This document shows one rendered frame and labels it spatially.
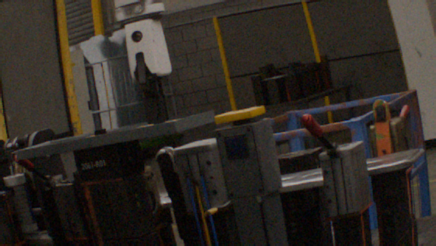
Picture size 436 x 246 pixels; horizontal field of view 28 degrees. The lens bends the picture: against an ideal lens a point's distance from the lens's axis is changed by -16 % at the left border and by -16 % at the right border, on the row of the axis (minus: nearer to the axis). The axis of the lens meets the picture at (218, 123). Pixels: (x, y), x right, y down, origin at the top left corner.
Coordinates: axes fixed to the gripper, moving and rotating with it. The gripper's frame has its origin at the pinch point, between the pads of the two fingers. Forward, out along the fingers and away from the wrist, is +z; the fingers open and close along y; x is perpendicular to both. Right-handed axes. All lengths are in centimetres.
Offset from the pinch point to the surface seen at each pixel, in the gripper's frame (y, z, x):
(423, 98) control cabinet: 818, 61, -82
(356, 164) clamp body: 5.6, 15.7, -30.5
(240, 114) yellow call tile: -7.8, 3.0, -14.5
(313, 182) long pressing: 18.5, 18.7, -21.0
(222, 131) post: -7.2, 4.9, -11.1
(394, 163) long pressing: 13.8, 18.3, -38.1
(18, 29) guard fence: 338, -56, 161
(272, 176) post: -5.9, 13.2, -17.1
